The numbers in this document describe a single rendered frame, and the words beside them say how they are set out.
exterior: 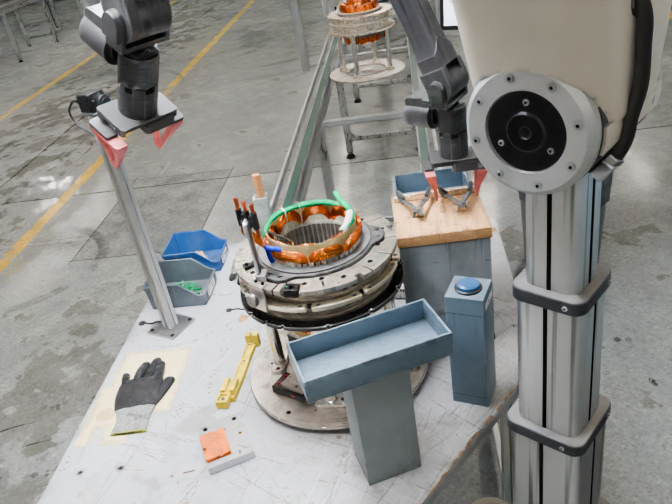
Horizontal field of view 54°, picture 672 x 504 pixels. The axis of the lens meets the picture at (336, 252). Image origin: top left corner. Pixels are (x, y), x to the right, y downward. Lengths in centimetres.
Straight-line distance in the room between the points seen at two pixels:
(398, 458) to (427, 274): 39
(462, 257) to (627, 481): 113
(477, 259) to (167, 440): 73
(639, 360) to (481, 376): 145
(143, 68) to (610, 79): 60
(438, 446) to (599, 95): 74
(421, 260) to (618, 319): 162
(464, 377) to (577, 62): 74
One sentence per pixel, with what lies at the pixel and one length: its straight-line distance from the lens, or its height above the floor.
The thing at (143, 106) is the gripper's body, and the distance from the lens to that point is 101.
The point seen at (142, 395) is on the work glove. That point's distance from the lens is 153.
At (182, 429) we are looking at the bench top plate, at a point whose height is 78.
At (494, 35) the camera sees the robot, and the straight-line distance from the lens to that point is 75.
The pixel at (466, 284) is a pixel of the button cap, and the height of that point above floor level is 104.
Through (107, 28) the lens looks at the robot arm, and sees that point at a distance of 94.
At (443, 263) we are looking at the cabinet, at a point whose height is 99.
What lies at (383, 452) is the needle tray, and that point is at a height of 85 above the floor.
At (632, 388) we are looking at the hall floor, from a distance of 257.
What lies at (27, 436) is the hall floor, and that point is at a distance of 294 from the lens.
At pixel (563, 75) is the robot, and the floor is 150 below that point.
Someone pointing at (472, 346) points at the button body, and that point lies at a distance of 125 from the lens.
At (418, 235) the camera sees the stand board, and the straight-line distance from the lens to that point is 132.
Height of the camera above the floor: 172
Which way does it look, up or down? 30 degrees down
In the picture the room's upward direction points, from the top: 10 degrees counter-clockwise
